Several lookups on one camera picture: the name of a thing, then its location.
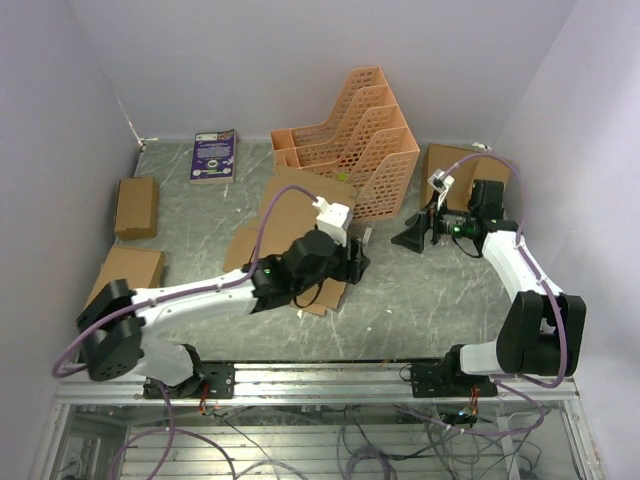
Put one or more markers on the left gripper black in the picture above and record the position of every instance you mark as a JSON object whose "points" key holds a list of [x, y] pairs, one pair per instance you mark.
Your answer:
{"points": [[347, 269]]}

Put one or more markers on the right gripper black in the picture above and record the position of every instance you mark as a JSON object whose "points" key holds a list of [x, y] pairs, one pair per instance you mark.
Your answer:
{"points": [[413, 237]]}

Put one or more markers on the cardboard box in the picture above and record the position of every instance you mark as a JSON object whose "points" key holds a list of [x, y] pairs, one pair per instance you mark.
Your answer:
{"points": [[139, 267], [442, 157], [137, 208], [291, 218]]}

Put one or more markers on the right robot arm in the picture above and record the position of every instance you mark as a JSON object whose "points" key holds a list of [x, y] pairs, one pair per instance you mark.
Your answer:
{"points": [[541, 336]]}

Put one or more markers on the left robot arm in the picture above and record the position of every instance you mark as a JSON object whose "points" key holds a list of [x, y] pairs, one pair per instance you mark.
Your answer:
{"points": [[121, 327]]}

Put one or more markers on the peach plastic file organizer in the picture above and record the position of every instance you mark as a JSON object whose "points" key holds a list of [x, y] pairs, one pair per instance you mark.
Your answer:
{"points": [[365, 143]]}

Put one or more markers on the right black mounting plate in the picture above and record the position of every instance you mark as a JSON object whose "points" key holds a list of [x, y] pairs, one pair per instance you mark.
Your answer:
{"points": [[437, 380]]}

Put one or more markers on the black mounting plate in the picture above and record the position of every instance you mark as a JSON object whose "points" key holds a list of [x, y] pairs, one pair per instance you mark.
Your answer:
{"points": [[437, 380], [212, 380]]}

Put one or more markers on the purple book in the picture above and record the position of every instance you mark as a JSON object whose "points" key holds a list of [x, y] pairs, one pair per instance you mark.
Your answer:
{"points": [[213, 157]]}

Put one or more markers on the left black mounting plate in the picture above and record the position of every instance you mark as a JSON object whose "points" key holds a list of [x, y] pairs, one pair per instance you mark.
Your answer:
{"points": [[212, 380]]}

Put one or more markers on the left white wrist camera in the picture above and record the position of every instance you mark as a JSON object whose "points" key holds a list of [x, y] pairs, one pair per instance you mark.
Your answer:
{"points": [[333, 219]]}

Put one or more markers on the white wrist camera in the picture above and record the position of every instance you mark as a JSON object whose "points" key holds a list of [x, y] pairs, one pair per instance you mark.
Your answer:
{"points": [[333, 219], [441, 183]]}

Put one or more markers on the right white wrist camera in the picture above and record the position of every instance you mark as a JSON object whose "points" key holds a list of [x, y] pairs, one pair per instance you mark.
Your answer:
{"points": [[441, 183]]}

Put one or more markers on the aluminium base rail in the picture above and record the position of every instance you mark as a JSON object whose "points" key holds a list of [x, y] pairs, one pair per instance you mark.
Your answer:
{"points": [[351, 383]]}

